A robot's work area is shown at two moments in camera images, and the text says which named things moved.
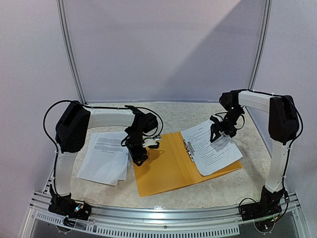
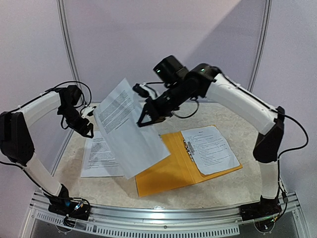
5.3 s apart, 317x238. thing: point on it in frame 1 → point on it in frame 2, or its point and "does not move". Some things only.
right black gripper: x=220 y=127 → x=155 y=109
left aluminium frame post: x=61 y=14 does not move
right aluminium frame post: x=262 y=48 does not move
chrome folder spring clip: x=189 y=149 does not move
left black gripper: x=135 y=154 → x=79 y=128
